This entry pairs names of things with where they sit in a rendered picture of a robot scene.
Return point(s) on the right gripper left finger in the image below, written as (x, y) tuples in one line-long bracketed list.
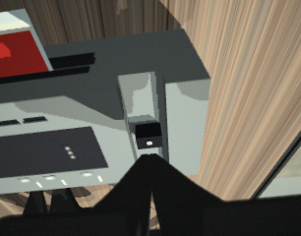
[(124, 211)]

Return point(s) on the white laminating pouch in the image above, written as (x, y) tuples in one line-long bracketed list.
[(20, 49)]

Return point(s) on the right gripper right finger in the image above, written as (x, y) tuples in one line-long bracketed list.
[(184, 208)]

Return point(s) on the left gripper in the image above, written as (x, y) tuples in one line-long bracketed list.
[(62, 200)]

